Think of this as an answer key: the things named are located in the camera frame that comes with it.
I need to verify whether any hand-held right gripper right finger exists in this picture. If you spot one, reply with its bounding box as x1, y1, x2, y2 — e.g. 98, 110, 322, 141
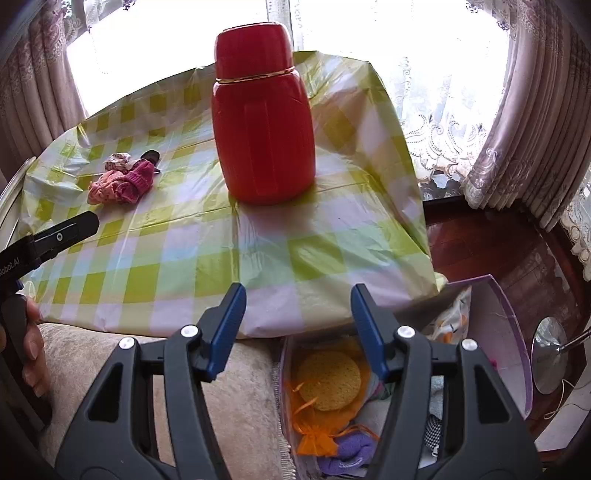
350, 283, 543, 480

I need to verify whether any black white houndstooth cloth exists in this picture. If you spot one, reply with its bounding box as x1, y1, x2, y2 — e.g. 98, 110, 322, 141
422, 413, 444, 457

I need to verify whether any beige sofa cushion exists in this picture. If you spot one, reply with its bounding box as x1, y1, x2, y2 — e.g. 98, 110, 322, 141
37, 323, 296, 480

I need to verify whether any white cloth with orange print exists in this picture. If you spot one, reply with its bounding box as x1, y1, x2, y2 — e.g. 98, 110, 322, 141
425, 286, 472, 344

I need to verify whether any metal lamp base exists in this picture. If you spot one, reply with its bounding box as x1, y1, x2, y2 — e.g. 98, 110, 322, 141
531, 318, 591, 394

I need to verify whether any floral patterned cloth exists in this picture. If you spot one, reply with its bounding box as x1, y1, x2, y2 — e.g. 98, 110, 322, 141
104, 151, 139, 174

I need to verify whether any white cable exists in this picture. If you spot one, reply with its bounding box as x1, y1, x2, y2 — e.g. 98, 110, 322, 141
542, 378, 591, 421

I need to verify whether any person's left hand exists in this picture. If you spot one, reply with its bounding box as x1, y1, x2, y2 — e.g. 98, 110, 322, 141
22, 296, 52, 398

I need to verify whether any orange organza bag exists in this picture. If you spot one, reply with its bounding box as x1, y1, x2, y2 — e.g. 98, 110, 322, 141
286, 339, 384, 457

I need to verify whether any salmon pink cloth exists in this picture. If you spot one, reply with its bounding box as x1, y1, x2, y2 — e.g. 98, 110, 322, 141
88, 171, 134, 207

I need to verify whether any sheer floral lace curtain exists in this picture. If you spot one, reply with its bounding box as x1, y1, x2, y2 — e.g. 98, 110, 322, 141
268, 0, 513, 185

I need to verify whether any red thermos jug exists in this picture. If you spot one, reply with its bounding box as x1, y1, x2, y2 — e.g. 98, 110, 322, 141
211, 21, 317, 205

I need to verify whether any white headboard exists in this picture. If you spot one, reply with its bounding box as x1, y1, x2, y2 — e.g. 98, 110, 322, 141
0, 157, 38, 245

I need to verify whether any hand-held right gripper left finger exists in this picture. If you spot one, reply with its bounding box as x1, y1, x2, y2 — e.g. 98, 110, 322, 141
54, 282, 247, 480

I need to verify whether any yellow checkered plastic tablecloth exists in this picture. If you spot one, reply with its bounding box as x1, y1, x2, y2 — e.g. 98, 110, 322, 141
21, 50, 448, 340

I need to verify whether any round yellow sponge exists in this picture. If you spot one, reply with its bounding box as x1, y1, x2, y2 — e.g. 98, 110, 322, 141
295, 353, 362, 412

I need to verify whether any purple knit hat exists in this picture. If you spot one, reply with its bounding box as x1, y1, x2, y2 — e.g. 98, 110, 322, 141
318, 427, 379, 478

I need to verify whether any mauve patterned curtain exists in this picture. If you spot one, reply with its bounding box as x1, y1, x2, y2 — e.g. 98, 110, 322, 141
462, 0, 591, 232

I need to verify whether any white box of clothes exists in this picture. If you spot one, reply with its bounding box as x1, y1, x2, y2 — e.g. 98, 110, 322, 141
277, 274, 534, 480

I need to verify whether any brown curtain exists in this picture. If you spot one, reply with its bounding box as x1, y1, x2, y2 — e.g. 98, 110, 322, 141
0, 0, 88, 162

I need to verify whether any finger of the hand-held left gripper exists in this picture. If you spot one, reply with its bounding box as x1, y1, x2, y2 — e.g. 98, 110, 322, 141
25, 211, 100, 273

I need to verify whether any small pink knit sock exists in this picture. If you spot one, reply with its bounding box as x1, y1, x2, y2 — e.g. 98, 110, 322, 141
117, 159, 155, 206

